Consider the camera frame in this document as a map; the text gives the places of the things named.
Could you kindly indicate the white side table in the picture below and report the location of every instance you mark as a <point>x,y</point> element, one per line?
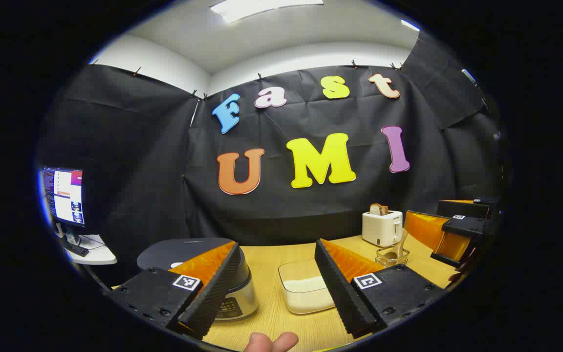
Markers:
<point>100,254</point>

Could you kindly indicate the ceiling light panel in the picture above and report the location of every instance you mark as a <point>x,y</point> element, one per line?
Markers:
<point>262,9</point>
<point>410,25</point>

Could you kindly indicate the black backdrop cloth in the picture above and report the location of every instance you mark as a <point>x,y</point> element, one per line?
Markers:
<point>140,146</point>

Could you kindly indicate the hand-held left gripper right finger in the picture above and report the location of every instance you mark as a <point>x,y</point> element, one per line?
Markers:
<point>342,293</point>

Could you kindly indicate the wooden spoon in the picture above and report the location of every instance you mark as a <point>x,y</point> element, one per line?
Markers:
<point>401,244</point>

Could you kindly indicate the clear container of rice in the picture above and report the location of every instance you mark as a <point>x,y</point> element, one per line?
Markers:
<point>303,293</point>

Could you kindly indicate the toasted bread slice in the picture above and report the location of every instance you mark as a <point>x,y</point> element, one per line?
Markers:
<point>378,209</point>

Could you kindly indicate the computer monitor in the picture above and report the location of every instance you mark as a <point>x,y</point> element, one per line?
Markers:
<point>64,195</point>

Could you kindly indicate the white toaster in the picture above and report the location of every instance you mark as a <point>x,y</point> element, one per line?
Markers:
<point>379,227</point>

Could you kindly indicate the black keyboard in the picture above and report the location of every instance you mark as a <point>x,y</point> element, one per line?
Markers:
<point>77,250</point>

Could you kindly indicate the black and silver rice cooker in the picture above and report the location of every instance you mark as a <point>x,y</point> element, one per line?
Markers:
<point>174,252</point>

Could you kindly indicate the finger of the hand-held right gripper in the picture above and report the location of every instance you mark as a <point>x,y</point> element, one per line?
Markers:
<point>425,227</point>
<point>472,229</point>

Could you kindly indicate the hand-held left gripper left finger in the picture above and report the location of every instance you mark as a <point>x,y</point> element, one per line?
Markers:
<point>213,293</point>

